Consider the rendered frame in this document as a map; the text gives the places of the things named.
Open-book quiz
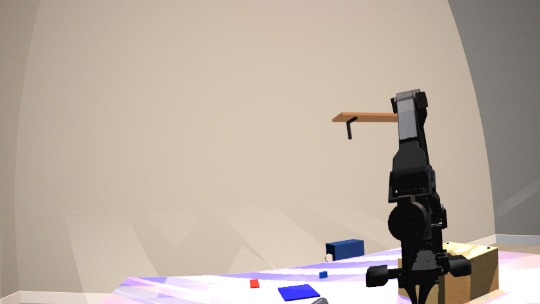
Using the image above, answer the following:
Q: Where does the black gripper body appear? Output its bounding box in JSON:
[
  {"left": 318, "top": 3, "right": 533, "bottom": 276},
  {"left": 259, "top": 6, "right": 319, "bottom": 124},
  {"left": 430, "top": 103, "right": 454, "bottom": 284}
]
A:
[{"left": 365, "top": 231, "right": 472, "bottom": 288}]

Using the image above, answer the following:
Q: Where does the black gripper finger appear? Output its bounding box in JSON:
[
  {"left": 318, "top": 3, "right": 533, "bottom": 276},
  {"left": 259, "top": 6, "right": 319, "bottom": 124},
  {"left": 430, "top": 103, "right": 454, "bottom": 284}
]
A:
[
  {"left": 398, "top": 282, "right": 418, "bottom": 304},
  {"left": 418, "top": 279, "right": 439, "bottom": 304}
]

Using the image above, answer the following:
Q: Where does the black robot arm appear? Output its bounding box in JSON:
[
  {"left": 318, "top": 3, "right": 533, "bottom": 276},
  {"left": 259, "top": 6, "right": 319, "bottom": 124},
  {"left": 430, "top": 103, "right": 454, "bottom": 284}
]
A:
[{"left": 388, "top": 89, "right": 449, "bottom": 286}]

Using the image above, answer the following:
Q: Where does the blue flat plate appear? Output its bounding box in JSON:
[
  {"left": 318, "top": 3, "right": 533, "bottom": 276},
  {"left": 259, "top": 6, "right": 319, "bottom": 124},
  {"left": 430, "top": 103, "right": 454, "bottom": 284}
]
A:
[{"left": 278, "top": 284, "right": 320, "bottom": 301}]

